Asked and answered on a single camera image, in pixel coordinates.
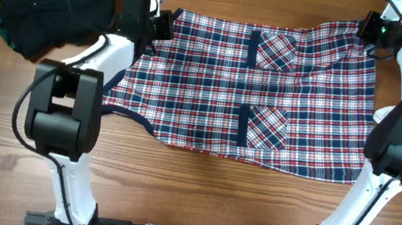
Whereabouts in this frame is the plaid red navy white garment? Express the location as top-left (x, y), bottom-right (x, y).
top-left (102, 9), bottom-right (376, 184)

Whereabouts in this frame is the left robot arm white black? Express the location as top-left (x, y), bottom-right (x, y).
top-left (17, 0), bottom-right (173, 225)

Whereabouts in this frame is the black garment with white logo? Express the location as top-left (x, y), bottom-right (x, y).
top-left (0, 0), bottom-right (116, 59)

